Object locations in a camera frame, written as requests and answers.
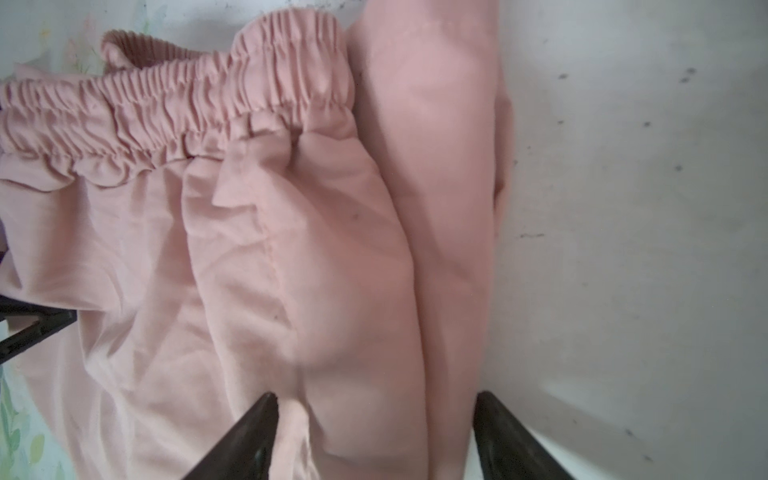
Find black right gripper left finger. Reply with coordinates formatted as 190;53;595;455
184;392;279;480

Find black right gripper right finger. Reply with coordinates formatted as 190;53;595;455
473;391;574;480

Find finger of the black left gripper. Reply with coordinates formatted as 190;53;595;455
1;296;78;364

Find pink garments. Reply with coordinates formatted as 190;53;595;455
1;1;512;479

